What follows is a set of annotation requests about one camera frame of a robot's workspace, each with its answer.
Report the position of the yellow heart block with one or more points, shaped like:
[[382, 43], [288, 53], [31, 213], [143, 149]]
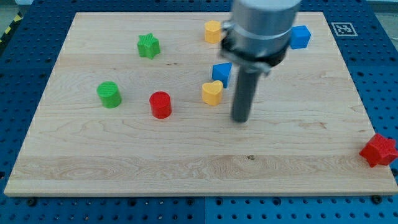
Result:
[[212, 92]]

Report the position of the white fiducial marker tag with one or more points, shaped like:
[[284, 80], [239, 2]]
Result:
[[344, 29]]

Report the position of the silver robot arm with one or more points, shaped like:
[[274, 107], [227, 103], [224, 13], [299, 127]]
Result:
[[257, 34]]

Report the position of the green star block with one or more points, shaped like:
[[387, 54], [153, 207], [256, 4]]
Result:
[[148, 46]]

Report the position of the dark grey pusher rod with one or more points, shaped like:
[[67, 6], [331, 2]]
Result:
[[246, 86]]

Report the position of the red star block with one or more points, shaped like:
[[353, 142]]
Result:
[[379, 150]]

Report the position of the yellow hexagon block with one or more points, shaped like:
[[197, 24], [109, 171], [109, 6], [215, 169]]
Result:
[[213, 32]]

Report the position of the blue cube block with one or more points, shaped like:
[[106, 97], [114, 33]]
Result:
[[300, 37]]

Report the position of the wooden board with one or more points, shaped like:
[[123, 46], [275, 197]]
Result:
[[303, 137]]

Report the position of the green cylinder block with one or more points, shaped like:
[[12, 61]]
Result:
[[109, 94]]

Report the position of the blue triangle block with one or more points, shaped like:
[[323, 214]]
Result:
[[222, 72]]

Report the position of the red cylinder block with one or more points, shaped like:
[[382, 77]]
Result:
[[160, 104]]

